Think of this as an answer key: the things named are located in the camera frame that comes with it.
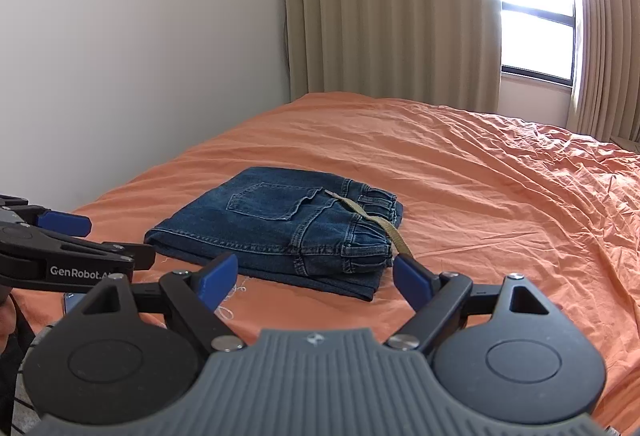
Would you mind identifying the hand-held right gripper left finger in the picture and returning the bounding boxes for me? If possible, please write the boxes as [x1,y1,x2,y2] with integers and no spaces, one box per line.
[75,252,246,353]

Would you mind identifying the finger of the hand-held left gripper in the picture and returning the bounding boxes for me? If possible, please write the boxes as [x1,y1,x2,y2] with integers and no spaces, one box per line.
[0,195,93,238]
[0,225,157,273]

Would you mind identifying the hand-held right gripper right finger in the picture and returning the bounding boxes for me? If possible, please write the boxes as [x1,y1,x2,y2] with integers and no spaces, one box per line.
[385,253,556,353]

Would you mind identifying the blue denim pants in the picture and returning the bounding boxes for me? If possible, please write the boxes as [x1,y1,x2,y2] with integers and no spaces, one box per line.
[144,166,405,302]

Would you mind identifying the khaki webbing belt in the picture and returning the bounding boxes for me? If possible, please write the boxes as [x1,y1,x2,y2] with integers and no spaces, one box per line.
[325,189,412,257]

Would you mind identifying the orange bed sheet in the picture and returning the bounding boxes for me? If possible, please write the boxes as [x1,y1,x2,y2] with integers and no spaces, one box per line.
[0,91,640,436]

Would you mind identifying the wide beige curtain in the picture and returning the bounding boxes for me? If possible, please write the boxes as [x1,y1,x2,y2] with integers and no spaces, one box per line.
[279,0,502,113]

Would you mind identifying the narrow beige curtain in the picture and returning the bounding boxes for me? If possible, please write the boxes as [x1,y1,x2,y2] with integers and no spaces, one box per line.
[565,0,640,142]

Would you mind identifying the black strap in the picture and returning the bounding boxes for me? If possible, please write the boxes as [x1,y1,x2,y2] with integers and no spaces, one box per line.
[7,293,35,367]

